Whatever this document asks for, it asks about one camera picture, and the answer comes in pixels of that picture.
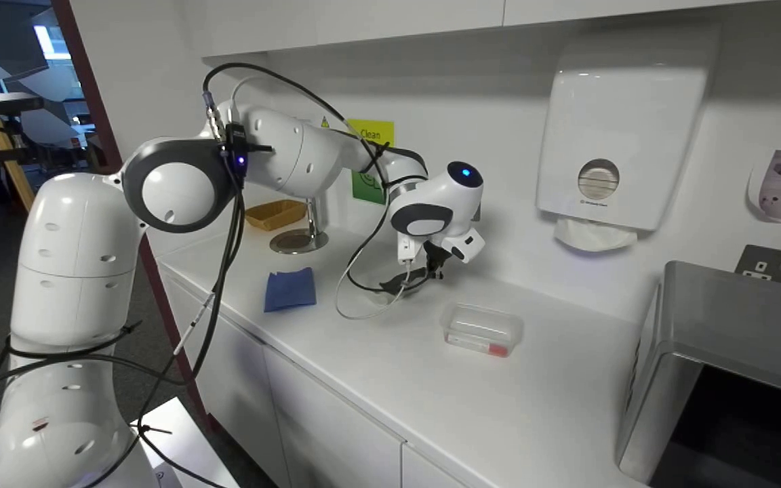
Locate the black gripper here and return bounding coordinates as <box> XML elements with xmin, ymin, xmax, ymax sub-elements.
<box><xmin>414</xmin><ymin>242</ymin><xmax>449</xmax><ymax>284</ymax></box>

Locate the dark green tissue cloth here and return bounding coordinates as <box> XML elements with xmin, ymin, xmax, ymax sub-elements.
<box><xmin>379</xmin><ymin>272</ymin><xmax>423</xmax><ymax>296</ymax></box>

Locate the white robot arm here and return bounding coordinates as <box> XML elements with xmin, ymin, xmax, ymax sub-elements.
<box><xmin>0</xmin><ymin>108</ymin><xmax>482</xmax><ymax>488</ymax></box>

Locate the clear plastic container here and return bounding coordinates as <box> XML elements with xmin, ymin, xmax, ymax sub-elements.
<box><xmin>441</xmin><ymin>307</ymin><xmax>524</xmax><ymax>357</ymax></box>

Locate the metal stand base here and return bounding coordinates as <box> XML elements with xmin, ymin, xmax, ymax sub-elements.
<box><xmin>269</xmin><ymin>199</ymin><xmax>328</xmax><ymax>256</ymax></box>

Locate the white paper towel dispenser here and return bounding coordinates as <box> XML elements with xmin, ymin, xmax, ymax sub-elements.
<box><xmin>537</xmin><ymin>57</ymin><xmax>708</xmax><ymax>256</ymax></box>

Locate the stainless steel appliance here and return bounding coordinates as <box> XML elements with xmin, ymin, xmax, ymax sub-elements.
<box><xmin>613</xmin><ymin>261</ymin><xmax>781</xmax><ymax>482</ymax></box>

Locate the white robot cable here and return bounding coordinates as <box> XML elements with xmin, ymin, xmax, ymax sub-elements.
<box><xmin>334</xmin><ymin>256</ymin><xmax>412</xmax><ymax>324</ymax></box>

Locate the green and yellow wall sign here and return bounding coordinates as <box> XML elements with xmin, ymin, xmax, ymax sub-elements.
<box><xmin>347</xmin><ymin>119</ymin><xmax>396</xmax><ymax>204</ymax></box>

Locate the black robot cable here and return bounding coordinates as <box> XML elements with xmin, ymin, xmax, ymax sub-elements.
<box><xmin>0</xmin><ymin>61</ymin><xmax>430</xmax><ymax>488</ymax></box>

